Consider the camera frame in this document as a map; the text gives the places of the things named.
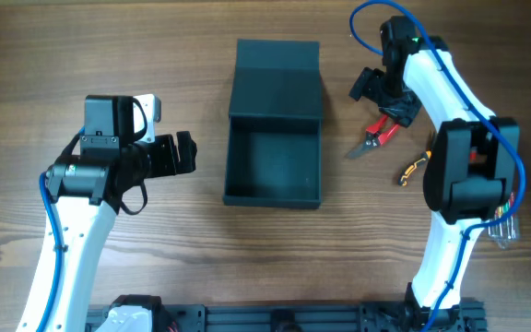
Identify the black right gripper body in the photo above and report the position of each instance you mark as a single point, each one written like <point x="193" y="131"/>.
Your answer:
<point x="386" y="97"/>

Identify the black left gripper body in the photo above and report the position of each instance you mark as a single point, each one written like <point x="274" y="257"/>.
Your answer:
<point x="167" y="154"/>

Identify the red handled pruning shears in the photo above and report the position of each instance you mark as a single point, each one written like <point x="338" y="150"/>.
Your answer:
<point x="376" y="135"/>

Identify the orange black needle nose pliers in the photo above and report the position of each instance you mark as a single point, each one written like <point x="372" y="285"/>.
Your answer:
<point x="423" y="158"/>

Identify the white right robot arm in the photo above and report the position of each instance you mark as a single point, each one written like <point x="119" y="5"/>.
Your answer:
<point x="470" y="167"/>

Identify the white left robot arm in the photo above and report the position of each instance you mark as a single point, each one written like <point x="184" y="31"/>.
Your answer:
<point x="114" y="151"/>

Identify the precision screwdriver set pack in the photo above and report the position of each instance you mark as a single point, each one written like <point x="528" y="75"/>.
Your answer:
<point x="507" y="232"/>

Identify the dark green open box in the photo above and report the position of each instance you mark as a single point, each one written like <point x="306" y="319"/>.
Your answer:
<point x="276" y="113"/>

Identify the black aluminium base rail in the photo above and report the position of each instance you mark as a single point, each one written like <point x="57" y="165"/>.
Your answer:
<point x="366" y="316"/>

